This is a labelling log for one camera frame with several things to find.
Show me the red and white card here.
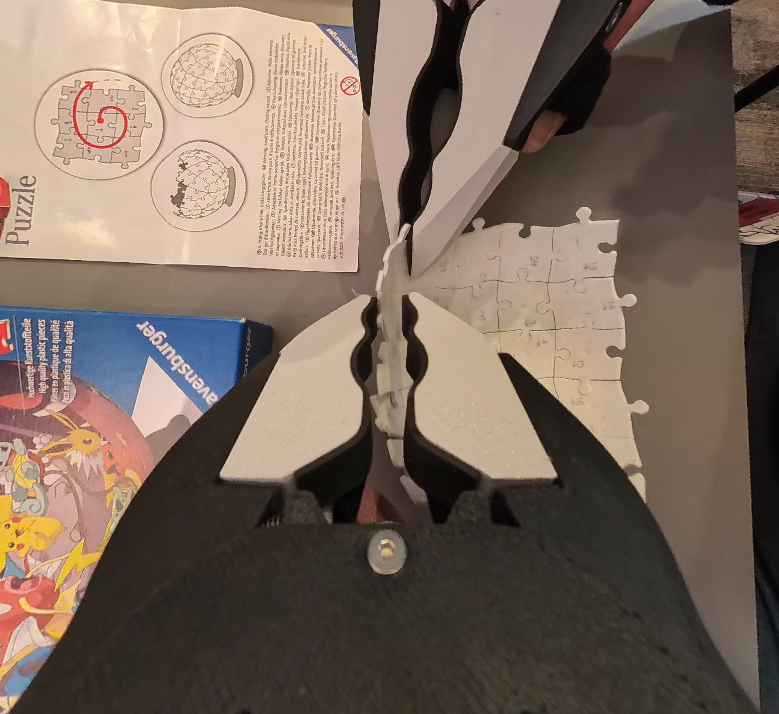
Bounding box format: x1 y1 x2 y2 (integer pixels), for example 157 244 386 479
738 190 779 246

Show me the person's right hand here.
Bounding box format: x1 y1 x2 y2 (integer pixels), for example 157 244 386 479
520 38 614 155

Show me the white assembled puzzle sheet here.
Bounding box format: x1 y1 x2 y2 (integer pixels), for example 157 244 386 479
371 207 651 505

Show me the paper instruction leaflet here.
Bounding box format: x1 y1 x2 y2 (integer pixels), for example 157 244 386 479
0 0 364 272

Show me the blue puzzle box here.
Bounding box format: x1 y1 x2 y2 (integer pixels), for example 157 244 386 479
0 305 275 660

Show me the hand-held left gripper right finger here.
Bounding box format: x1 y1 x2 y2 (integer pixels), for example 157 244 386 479
403 293 559 521

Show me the black furniture leg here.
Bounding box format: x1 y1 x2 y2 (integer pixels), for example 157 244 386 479
733 70 779 113

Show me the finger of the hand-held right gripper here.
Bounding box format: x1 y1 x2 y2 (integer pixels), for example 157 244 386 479
370 0 471 235
407 0 580 278

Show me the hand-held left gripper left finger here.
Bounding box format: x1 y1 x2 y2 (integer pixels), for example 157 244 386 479
219 294 376 509

